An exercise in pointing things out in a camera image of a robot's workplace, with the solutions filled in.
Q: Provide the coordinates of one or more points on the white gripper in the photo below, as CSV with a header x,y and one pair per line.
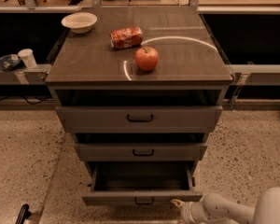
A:
x,y
188,209

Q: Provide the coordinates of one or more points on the grey bottom drawer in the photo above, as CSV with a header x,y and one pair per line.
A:
x,y
140,183

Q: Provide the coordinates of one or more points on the grey drawer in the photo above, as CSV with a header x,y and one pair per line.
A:
x,y
140,183
139,119
141,152

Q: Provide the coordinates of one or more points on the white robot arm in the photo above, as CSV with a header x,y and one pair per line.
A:
x,y
215,209

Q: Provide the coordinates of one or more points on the grey middle drawer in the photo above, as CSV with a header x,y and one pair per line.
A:
x,y
141,152

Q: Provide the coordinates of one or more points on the grey drawer cabinet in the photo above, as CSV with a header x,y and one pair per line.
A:
x,y
190,71

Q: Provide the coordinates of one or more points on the grey top drawer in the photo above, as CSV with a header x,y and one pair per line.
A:
x,y
139,119

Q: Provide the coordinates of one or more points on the red apple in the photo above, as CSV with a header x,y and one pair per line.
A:
x,y
146,58

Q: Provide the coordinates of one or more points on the crushed red soda can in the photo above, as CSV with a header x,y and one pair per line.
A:
x,y
126,38

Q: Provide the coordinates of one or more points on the white bowl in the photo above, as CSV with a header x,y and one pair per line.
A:
x,y
80,22

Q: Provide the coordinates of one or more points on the white paper cup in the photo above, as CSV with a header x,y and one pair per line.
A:
x,y
27,57

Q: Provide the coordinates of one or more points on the dark blue bowl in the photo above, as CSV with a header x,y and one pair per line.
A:
x,y
9,62

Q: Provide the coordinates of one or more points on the black handle on floor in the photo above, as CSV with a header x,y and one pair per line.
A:
x,y
23,214

